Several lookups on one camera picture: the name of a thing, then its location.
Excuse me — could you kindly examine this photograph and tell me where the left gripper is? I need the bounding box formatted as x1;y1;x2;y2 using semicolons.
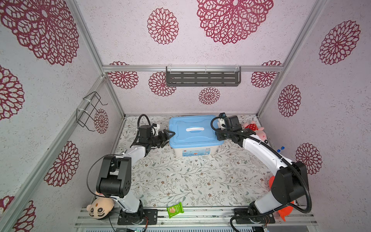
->
148;129;175;148

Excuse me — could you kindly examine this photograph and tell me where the blue plastic bin lid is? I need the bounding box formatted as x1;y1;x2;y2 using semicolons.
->
169;115;224;148

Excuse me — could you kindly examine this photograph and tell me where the white plastic storage bin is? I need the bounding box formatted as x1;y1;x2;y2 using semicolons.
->
173;145;221;157

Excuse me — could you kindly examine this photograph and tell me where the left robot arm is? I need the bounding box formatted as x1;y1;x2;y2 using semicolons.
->
87;122;176;225

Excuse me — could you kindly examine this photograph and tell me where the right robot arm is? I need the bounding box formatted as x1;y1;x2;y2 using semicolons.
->
210;113;312;232

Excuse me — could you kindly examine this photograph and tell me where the pink pig plush toy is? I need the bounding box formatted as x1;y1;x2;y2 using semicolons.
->
242;121;268;144

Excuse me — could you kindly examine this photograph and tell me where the green snack packet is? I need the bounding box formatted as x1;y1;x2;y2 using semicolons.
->
167;202;184;218

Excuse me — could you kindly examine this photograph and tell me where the cartoon boy plush doll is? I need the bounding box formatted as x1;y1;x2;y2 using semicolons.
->
86;192;115;219

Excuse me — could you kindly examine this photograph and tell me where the red shark plush toy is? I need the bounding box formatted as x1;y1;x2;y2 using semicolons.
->
269;176;295;222

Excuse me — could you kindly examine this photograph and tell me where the grey wall shelf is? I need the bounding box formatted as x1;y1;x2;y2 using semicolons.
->
165;67;241;87

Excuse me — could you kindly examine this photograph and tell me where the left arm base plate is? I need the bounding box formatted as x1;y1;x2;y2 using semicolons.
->
117;209;158;226

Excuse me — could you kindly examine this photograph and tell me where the aluminium front rail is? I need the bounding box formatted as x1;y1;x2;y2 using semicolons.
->
72;207;318;231

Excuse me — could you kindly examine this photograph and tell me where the black wire wall rack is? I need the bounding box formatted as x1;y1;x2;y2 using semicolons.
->
75;91;109;134

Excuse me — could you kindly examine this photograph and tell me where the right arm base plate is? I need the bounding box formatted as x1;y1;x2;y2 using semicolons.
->
233;208;275;224

